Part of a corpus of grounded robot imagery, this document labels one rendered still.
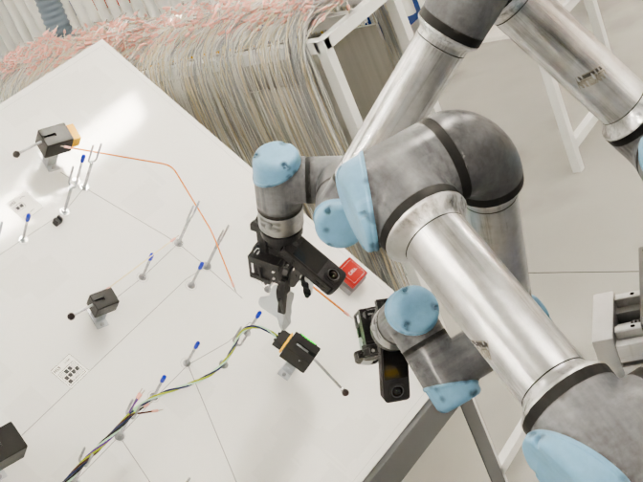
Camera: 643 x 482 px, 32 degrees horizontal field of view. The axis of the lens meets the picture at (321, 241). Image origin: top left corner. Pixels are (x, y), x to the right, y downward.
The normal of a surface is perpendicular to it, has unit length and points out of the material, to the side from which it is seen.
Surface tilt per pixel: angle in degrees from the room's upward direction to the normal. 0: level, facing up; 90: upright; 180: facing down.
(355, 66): 90
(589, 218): 0
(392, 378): 84
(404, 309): 56
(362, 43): 90
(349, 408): 51
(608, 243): 0
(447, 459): 90
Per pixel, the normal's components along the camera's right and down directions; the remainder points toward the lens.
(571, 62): -0.11, 0.53
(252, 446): 0.34, -0.52
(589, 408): -0.19, -0.51
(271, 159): -0.04, -0.72
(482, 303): -0.44, -0.33
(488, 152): 0.61, 0.03
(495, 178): 0.56, 0.60
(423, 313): 0.16, -0.28
